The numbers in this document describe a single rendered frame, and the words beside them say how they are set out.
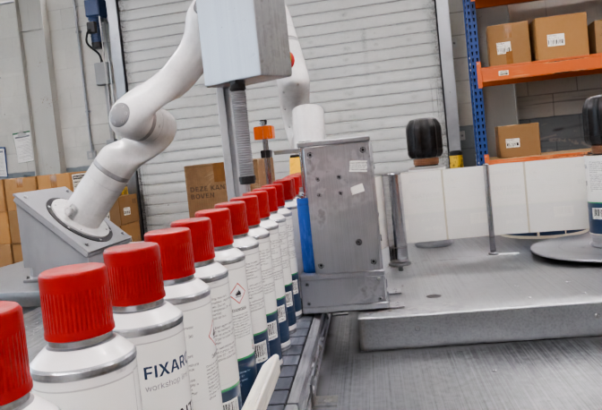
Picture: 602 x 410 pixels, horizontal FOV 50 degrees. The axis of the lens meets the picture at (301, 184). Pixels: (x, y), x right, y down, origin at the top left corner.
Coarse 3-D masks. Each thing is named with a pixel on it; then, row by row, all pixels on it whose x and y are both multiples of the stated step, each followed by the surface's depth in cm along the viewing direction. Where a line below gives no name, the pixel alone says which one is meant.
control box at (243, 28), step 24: (216, 0) 132; (240, 0) 127; (264, 0) 127; (216, 24) 132; (240, 24) 128; (264, 24) 127; (216, 48) 133; (240, 48) 129; (264, 48) 127; (288, 48) 132; (216, 72) 134; (240, 72) 129; (264, 72) 126; (288, 72) 132
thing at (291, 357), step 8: (304, 320) 96; (312, 320) 101; (304, 328) 92; (296, 336) 88; (304, 336) 88; (296, 344) 84; (304, 344) 85; (288, 352) 81; (296, 352) 81; (288, 360) 78; (296, 360) 78; (288, 368) 75; (296, 368) 75; (280, 376) 73; (288, 376) 73; (280, 384) 70; (288, 384) 70; (280, 392) 68; (288, 392) 68; (272, 400) 66; (280, 400) 66
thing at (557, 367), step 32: (32, 320) 137; (352, 320) 111; (32, 352) 112; (352, 352) 94; (384, 352) 93; (416, 352) 92; (448, 352) 90; (480, 352) 89; (512, 352) 87; (544, 352) 86; (576, 352) 85; (320, 384) 83; (352, 384) 82; (384, 384) 81; (416, 384) 80; (448, 384) 78; (480, 384) 77; (512, 384) 76; (544, 384) 76; (576, 384) 75
